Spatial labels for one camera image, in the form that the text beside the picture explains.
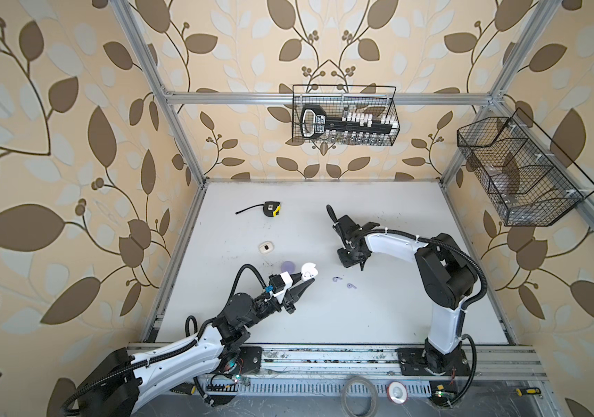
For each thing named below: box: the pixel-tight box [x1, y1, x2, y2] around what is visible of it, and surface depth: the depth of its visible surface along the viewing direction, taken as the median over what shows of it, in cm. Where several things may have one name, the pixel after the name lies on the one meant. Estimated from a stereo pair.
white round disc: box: [387, 380, 410, 405], surface depth 70 cm
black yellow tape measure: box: [235, 200, 283, 218], surface depth 110 cm
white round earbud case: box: [301, 262, 319, 281], surface depth 69 cm
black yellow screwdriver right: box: [515, 387, 542, 398], surface depth 71 cm
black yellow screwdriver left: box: [169, 382, 198, 396], surface depth 69 cm
